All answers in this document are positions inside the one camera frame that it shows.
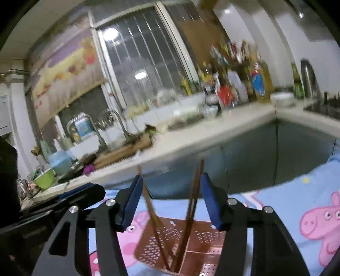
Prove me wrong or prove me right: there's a brown wooden chopstick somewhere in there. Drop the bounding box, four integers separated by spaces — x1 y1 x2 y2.
172 159 205 273
134 166 176 272
186 167 199 227

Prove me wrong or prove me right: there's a chrome kitchen faucet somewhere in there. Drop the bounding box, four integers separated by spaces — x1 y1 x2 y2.
98 108 134 144
66 112 108 151

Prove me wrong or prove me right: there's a barred kitchen window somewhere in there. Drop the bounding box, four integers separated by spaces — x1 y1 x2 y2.
86 1 198 110

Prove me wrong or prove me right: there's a purple cloth rag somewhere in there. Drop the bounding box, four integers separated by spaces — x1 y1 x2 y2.
82 164 96 175

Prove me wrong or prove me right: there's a green plastic basin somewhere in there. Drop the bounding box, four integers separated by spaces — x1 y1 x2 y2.
33 168 55 190

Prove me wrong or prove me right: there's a Peppa Pig blue tablecloth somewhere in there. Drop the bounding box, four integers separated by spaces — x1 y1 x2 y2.
87 155 340 276

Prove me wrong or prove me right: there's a pink perforated utensil basket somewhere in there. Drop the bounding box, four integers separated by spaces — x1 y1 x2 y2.
134 217 226 275

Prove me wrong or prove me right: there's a light blue plastic container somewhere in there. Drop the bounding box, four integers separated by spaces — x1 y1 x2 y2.
48 150 72 175

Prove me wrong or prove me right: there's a wooden cutting board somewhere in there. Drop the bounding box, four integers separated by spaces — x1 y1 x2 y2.
93 133 153 170

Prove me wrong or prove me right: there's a blue white detergent tub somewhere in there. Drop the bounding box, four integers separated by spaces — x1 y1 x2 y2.
74 117 94 140

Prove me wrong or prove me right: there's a white ceramic bowl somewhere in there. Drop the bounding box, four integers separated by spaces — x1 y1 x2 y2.
270 92 295 107

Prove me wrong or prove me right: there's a black gas stove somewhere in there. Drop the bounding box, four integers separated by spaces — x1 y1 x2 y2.
304 92 340 120

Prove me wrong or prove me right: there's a fruit print roller blind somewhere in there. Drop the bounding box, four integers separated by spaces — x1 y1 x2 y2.
28 15 105 128

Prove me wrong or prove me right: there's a green glass sauce bottle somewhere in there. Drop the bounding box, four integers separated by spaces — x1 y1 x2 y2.
292 63 305 99

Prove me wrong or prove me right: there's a white translucent plastic jug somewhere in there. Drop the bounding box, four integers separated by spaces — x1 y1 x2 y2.
228 69 249 104

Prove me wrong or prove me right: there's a stainless steel thermos kettle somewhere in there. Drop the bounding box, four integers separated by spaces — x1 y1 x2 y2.
300 59 321 100

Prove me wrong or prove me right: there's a red snack packet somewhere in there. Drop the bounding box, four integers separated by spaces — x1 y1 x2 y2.
217 85 237 107

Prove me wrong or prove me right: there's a large cooking oil bottle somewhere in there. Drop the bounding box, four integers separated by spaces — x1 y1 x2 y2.
248 44 274 103

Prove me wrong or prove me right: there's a wooden spice shelf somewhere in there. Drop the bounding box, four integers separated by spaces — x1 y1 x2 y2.
210 41 250 68

